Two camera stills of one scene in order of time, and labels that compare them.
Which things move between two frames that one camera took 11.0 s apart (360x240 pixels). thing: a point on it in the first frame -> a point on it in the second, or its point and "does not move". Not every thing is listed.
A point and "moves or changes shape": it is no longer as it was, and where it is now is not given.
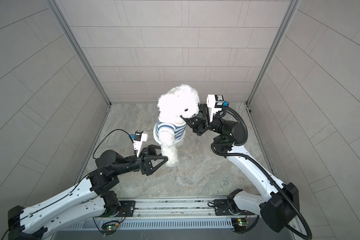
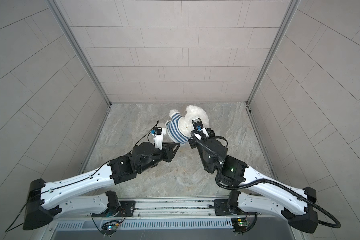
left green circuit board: (108, 228) does not move
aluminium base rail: (172, 208) does not move
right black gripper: (202, 122) -> (192, 143)
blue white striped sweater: (167, 134) moves or changes shape
